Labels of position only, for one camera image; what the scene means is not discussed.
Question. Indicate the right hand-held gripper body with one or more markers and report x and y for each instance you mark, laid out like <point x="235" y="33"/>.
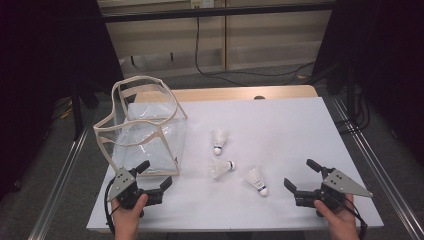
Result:
<point x="343" y="185"/>

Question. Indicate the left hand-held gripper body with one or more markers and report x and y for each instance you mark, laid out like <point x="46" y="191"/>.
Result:
<point x="122" y="185"/>

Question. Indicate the clear bag with beige trim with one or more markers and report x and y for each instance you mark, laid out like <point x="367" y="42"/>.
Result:
<point x="150" y="150"/>

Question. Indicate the white feather shuttlecock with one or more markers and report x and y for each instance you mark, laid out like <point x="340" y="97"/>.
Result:
<point x="256" y="180"/>
<point x="218" y="167"/>
<point x="218" y="138"/>

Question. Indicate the person's left hand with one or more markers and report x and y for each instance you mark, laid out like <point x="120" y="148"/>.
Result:
<point x="126" y="221"/>

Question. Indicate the person's right hand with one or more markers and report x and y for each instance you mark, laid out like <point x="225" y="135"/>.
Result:
<point x="341" y="223"/>

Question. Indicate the black metal stand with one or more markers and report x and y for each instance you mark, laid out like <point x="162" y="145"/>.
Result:
<point x="350" y="93"/>

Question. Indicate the yellow floor marker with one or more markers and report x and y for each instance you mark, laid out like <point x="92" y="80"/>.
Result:
<point x="301" y="76"/>

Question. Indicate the black curtain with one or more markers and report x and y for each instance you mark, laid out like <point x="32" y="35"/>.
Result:
<point x="393" y="50"/>
<point x="40" y="50"/>

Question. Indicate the silver metal floor rail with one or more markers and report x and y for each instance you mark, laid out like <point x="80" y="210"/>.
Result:
<point x="376" y="163"/>
<point x="56" y="193"/>

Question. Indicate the white wall socket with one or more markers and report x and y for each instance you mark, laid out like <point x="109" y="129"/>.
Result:
<point x="206" y="3"/>

